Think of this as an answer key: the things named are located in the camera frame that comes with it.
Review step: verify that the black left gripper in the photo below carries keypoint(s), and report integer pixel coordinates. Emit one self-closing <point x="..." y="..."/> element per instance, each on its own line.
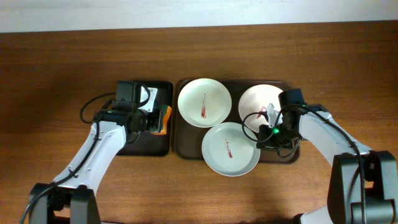
<point x="157" y="120"/>

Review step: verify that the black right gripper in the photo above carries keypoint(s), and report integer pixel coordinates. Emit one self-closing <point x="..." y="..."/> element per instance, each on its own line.
<point x="270" y="137"/>

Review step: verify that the orange green sponge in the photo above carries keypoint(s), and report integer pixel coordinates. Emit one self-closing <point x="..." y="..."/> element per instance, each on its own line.
<point x="165" y="114"/>

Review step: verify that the grey white plate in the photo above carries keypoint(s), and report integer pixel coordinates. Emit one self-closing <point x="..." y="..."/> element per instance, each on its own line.
<point x="230" y="150"/>

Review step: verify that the cream plate with red stain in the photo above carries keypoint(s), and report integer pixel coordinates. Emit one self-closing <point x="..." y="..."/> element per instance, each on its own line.
<point x="204" y="102"/>

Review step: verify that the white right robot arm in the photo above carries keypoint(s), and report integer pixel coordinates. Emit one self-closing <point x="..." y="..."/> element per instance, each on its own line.
<point x="363" y="182"/>

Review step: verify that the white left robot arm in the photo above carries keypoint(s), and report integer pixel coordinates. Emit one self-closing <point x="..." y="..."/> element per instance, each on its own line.
<point x="76" y="186"/>

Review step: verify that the small black tray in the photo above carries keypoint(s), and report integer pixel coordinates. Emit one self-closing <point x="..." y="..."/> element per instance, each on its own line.
<point x="145" y="143"/>

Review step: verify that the large brown tray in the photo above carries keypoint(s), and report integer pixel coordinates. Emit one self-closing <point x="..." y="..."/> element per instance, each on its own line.
<point x="188" y="138"/>

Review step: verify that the pink plate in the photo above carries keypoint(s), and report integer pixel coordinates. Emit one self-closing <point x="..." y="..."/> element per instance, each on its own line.
<point x="256" y="99"/>

